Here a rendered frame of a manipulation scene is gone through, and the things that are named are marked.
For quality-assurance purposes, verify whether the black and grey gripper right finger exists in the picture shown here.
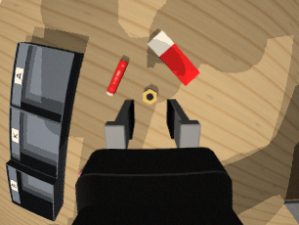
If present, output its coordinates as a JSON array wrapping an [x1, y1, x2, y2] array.
[[166, 99, 201, 148]]

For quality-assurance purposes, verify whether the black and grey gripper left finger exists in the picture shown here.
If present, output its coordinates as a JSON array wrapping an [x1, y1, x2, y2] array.
[[104, 100, 135, 149]]

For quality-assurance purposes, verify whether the black rack of bins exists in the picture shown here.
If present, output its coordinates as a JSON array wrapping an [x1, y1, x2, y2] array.
[[6, 42, 84, 222]]

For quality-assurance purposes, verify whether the red and white eraser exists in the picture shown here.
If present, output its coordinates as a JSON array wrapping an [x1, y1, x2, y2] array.
[[148, 31, 200, 85]]

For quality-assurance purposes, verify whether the gold hex nut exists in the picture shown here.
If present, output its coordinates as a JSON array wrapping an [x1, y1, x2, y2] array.
[[143, 88, 156, 104]]

